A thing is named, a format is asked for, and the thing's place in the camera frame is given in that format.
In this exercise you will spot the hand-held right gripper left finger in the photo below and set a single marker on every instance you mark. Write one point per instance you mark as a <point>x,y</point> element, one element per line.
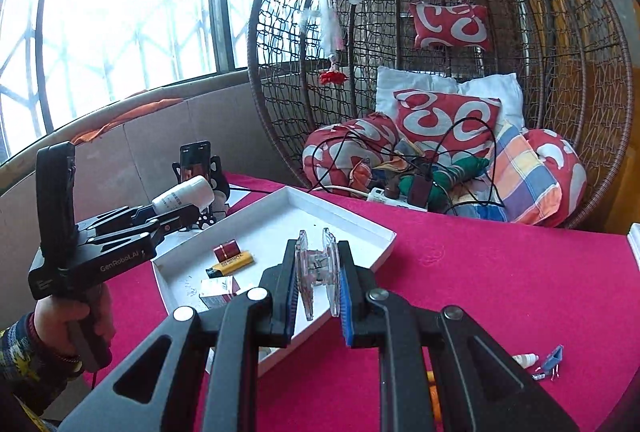
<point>290,287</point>

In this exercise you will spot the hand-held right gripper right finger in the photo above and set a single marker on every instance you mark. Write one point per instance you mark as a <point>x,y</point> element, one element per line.
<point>345,302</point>

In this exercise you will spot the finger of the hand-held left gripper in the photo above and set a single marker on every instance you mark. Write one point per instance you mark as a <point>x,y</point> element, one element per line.
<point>125,214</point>
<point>175,217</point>

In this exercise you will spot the white plastic bottle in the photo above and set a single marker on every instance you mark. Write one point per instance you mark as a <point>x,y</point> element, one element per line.
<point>185,194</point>

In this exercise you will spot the clear plastic hair clip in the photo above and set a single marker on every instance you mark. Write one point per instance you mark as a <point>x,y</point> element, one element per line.
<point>315,272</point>

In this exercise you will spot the white tray box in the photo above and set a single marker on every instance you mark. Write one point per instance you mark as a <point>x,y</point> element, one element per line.
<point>280,222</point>

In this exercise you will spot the person's left forearm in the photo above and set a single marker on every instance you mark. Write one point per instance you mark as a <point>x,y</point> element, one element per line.
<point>25,362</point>

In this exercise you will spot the person's left hand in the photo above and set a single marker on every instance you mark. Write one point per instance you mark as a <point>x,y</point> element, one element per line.
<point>55,317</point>

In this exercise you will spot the black polka dot phone stand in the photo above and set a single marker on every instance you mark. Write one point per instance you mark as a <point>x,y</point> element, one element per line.
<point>218,184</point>

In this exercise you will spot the yellow lighter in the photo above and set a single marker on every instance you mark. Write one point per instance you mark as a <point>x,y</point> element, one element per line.
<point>235,263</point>

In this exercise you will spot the black smartphone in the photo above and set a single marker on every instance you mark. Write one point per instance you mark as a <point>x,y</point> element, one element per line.
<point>195,160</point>

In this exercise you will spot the small dark red box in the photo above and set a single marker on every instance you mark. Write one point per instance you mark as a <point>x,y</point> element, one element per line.
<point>226,251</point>

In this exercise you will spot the small red white box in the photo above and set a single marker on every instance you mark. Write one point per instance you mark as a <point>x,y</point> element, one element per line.
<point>217,292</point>

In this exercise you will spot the cardboard panel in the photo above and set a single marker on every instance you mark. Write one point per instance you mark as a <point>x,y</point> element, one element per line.
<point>140,137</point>

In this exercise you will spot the orange cloth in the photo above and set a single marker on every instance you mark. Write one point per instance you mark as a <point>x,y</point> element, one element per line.
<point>120,120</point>

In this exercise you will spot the white power strip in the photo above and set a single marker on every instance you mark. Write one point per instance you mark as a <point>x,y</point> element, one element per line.
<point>380,198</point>

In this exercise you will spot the orange object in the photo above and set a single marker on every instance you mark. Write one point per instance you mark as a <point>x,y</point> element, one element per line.
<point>434,399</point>

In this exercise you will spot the magenta tablecloth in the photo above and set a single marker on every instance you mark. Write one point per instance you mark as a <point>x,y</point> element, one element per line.
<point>475,272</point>

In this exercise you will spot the round red white seat cushion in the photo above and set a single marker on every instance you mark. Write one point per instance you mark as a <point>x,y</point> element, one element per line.
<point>555,172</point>
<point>340,147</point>

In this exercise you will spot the green cloth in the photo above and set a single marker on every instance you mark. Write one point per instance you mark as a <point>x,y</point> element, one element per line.
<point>450,177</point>

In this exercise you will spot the small white dropper bottle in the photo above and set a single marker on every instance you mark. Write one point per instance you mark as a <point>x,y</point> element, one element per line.
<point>522,359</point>

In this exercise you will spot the small blue clip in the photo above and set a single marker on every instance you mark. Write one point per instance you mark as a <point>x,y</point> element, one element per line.
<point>554,357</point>

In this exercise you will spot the plaid cloth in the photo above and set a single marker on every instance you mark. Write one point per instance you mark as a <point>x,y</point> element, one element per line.
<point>525,177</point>

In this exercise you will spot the white pillow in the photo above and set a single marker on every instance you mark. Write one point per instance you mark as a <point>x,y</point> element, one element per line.
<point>415,80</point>

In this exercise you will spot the small red white cushion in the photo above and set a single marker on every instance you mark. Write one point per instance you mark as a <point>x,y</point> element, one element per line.
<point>450,25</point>

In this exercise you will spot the wicker hanging chair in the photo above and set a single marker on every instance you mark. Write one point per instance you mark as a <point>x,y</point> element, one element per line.
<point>575,62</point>

